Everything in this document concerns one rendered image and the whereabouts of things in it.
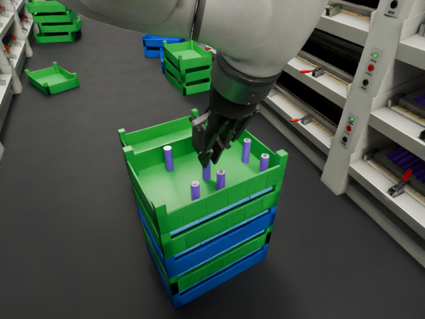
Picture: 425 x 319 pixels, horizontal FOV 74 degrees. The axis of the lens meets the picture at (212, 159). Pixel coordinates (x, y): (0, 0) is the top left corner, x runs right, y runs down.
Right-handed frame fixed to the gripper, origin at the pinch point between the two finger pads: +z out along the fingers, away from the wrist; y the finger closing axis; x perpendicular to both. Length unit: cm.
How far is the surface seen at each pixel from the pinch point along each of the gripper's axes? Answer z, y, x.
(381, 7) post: -15, 55, 16
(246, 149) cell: 4.3, 10.8, -0.3
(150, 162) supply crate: 11.7, -9.6, 7.8
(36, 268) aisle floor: 47, -45, 4
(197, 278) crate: 24.7, -8.4, -19.9
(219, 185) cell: 2.8, -0.6, -6.4
